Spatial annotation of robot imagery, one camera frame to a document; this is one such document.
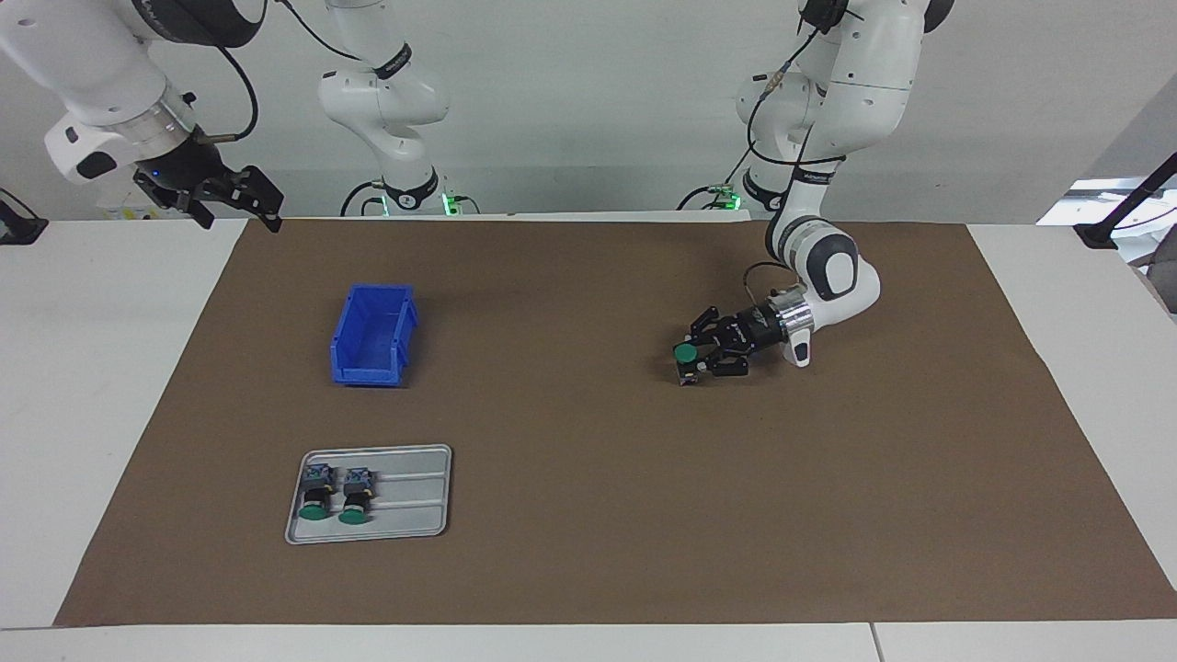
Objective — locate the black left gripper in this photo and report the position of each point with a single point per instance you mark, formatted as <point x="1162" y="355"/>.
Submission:
<point x="749" y="336"/>

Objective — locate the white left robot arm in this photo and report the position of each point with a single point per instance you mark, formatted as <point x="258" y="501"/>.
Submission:
<point x="846" y="276"/>

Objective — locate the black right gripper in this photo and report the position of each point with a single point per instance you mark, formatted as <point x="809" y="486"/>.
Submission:
<point x="188" y="170"/>

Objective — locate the black stand base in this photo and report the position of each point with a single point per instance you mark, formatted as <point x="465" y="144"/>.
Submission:
<point x="18" y="230"/>

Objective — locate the white box yellow label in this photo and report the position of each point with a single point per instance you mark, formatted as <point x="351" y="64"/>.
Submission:
<point x="115" y="207"/>

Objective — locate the grey chair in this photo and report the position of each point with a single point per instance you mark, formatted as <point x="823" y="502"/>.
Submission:
<point x="1163" y="276"/>

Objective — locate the brown table mat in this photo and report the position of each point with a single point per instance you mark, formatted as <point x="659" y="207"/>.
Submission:
<point x="644" y="506"/>

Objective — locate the grey metal tray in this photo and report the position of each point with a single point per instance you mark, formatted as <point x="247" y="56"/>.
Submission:
<point x="414" y="515"/>

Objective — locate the green push button switch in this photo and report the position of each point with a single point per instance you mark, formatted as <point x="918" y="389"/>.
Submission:
<point x="315" y="485"/>
<point x="355" y="487"/>
<point x="684" y="353"/>

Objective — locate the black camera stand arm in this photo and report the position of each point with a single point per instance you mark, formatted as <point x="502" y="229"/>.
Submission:
<point x="1099" y="236"/>

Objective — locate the blue plastic bin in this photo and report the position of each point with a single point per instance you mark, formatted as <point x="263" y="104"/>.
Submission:
<point x="372" y="331"/>

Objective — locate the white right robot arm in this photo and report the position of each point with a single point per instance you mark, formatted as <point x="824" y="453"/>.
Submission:
<point x="395" y="101"/>

